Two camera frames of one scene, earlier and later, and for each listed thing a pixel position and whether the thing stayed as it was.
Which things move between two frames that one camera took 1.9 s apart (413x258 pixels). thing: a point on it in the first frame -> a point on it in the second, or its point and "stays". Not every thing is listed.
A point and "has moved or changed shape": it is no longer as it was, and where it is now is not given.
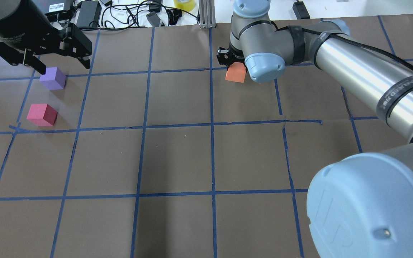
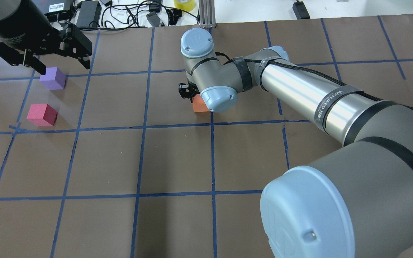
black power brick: [89, 14] stays
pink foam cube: [42, 114] stays
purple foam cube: [54, 79] stays
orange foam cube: [236, 72] has moved or changed shape
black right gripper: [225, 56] -> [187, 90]
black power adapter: [300, 10] stays
